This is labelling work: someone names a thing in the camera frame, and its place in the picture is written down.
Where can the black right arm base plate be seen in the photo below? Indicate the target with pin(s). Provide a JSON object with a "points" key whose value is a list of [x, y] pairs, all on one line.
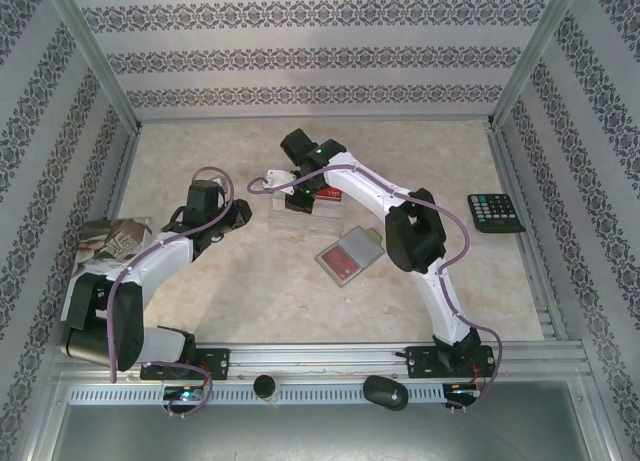
{"points": [[420, 363]]}

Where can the black computer mouse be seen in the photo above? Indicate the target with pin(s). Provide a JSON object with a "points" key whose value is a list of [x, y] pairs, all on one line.
{"points": [[382, 392]]}

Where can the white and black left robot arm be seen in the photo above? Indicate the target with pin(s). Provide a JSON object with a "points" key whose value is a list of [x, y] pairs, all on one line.
{"points": [[155, 261]]}

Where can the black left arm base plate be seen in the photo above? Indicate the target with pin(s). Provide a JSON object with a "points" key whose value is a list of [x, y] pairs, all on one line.
{"points": [[217, 363]]}

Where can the red VIP credit card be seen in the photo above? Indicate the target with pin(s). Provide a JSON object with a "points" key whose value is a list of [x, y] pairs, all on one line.
{"points": [[332, 196]]}

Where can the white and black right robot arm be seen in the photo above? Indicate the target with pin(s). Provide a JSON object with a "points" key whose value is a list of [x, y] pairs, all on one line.
{"points": [[365, 181]]}

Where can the black calculator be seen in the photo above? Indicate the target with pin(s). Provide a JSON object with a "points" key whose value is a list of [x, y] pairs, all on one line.
{"points": [[495, 213]]}

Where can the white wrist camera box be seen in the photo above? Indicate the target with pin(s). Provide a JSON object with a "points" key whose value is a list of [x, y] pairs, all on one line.
{"points": [[279, 177], [221, 185]]}

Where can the magazine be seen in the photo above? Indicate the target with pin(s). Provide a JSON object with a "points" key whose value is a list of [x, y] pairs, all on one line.
{"points": [[115, 241]]}

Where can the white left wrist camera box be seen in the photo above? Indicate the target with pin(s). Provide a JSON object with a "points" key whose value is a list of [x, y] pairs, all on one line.
{"points": [[221, 185]]}

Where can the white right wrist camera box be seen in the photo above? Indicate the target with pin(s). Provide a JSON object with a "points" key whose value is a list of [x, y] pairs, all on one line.
{"points": [[279, 177]]}

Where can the aluminium frame post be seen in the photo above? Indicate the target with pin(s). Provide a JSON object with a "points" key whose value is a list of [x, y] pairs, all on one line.
{"points": [[102, 66], [525, 66]]}

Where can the clear acrylic card stand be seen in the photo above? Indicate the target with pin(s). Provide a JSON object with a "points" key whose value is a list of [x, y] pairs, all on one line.
{"points": [[300, 226]]}

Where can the small jar with black lid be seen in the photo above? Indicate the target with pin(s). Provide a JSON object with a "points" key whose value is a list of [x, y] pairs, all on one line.
{"points": [[265, 385]]}

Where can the aluminium side rail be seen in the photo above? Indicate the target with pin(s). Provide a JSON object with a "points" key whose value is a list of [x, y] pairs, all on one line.
{"points": [[122, 181], [509, 181]]}

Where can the green card holder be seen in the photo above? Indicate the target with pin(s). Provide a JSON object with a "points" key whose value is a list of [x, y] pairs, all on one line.
{"points": [[365, 246]]}

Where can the aluminium mounting rail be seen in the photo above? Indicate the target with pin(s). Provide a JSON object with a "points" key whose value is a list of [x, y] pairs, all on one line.
{"points": [[320, 361]]}

